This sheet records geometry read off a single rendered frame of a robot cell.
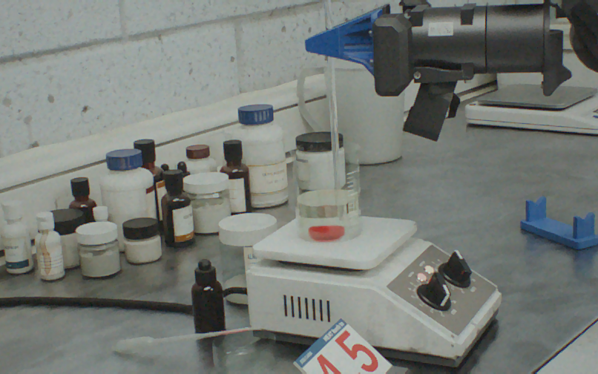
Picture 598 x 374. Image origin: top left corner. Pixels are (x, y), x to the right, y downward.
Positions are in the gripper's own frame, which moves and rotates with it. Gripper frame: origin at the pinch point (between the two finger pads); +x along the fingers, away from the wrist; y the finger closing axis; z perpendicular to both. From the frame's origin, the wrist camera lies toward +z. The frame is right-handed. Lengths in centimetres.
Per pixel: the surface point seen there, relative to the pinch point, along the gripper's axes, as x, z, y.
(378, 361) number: -3.6, 25.1, -10.4
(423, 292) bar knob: -7.0, 20.6, -5.9
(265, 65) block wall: 25, 12, 64
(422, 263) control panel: -6.3, 19.9, -0.5
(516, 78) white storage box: -12, 22, 108
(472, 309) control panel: -10.9, 22.9, -3.7
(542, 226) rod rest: -16.8, 25.2, 27.1
